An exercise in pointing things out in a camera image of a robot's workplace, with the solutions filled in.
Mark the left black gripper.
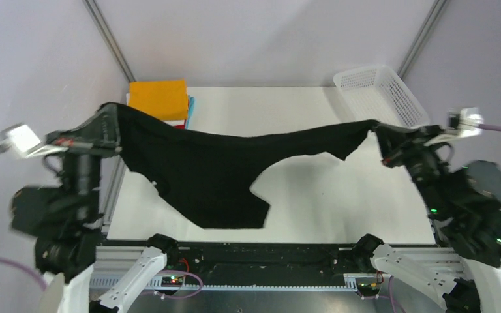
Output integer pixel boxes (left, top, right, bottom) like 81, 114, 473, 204
47, 100, 123, 216

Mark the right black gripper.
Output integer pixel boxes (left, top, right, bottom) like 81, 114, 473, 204
371, 120, 451, 215

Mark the black t-shirt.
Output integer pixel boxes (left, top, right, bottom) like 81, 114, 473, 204
106, 102, 377, 229

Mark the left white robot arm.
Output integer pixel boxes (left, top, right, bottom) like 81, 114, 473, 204
2, 102, 180, 312

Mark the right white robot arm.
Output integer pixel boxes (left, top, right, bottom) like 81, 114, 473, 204
352, 123, 501, 312

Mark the white plastic mesh basket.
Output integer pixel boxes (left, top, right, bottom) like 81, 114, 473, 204
333, 65, 431, 128

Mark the orange folded t-shirt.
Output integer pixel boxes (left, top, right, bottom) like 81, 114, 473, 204
128, 80, 189, 121

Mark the light blue folded t-shirt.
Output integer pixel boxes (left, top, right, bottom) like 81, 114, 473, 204
185, 96, 195, 129

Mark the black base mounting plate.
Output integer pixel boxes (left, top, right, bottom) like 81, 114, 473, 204
169, 242, 377, 287

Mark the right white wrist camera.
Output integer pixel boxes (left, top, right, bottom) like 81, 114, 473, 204
425, 107, 484, 146

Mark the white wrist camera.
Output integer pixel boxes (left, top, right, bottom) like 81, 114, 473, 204
0, 123, 68, 159
425, 107, 484, 146

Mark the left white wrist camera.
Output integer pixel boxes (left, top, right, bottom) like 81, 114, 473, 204
0, 123, 68, 159

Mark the aluminium frame rail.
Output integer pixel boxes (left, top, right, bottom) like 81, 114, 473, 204
90, 241, 466, 291

